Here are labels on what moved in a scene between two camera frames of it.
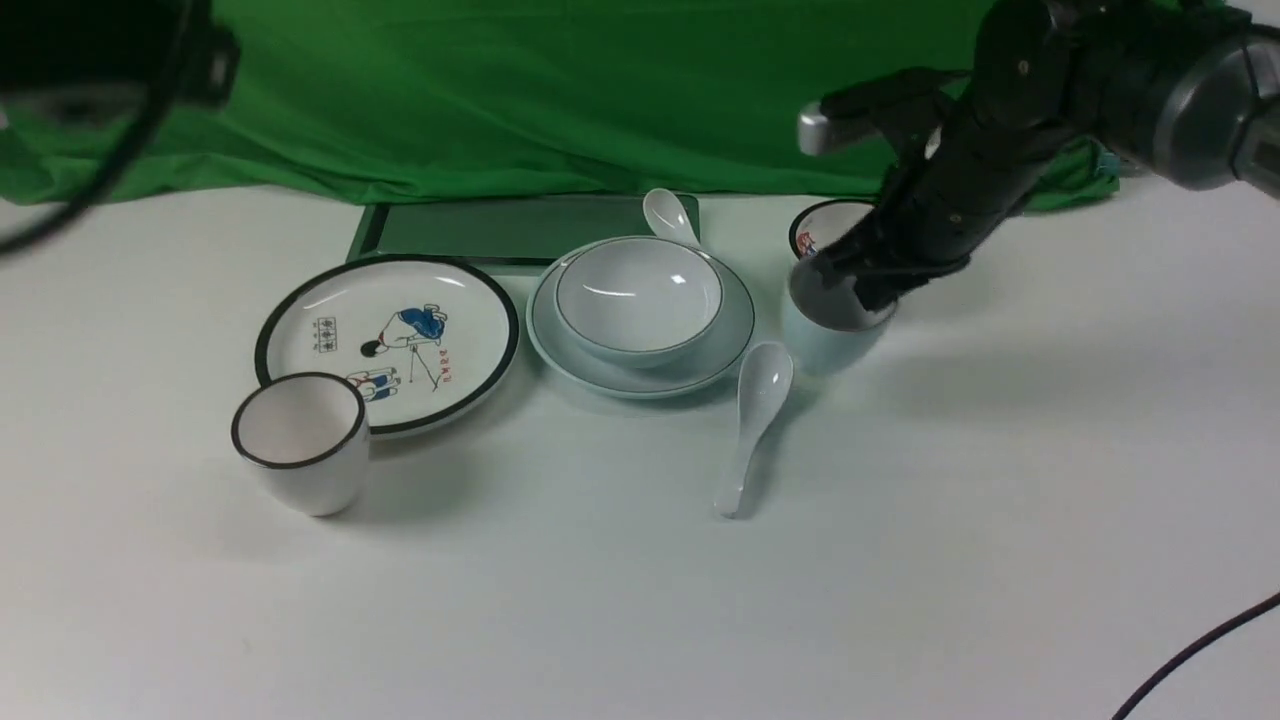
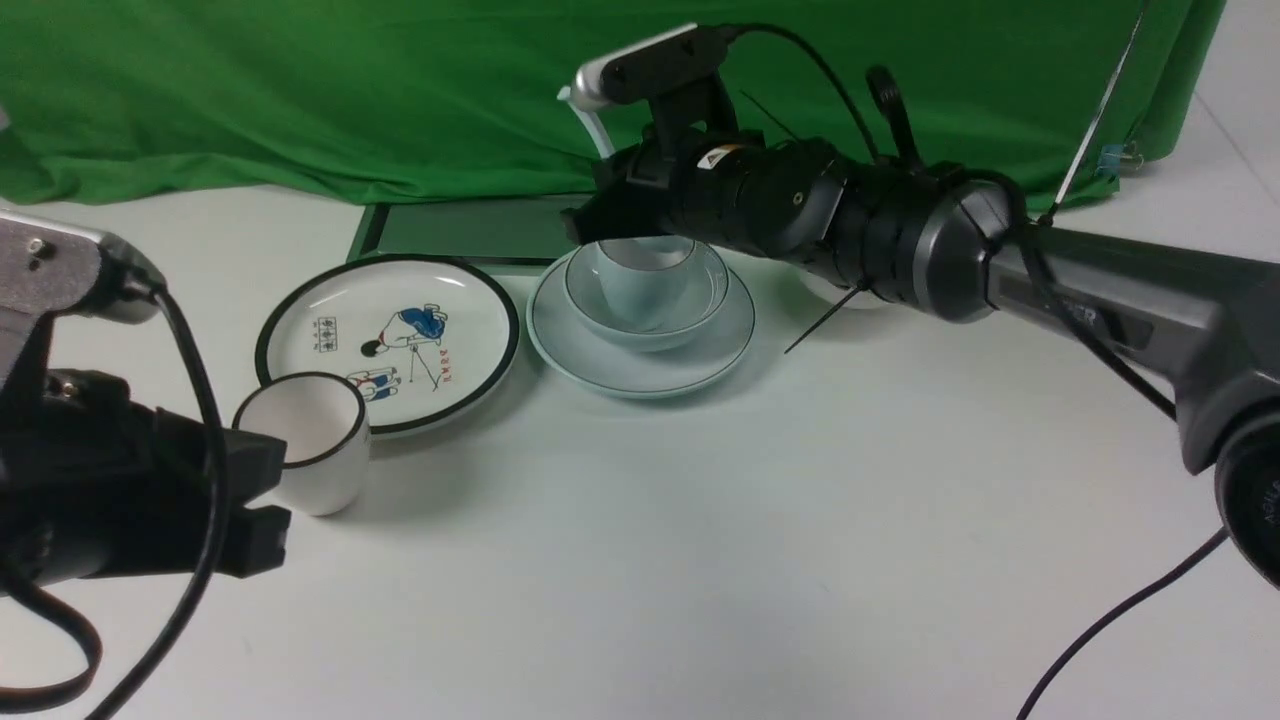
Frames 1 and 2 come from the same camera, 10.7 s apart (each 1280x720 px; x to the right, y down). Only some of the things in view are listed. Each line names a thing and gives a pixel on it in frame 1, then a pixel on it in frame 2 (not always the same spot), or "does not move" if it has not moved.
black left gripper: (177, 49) to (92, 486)
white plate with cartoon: (429, 339) does not move
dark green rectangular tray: (507, 239) does not move
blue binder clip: (1108, 161) does not move
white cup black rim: (306, 436) does not move
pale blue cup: (830, 328) to (644, 277)
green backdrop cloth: (377, 100) does not move
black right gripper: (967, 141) to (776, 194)
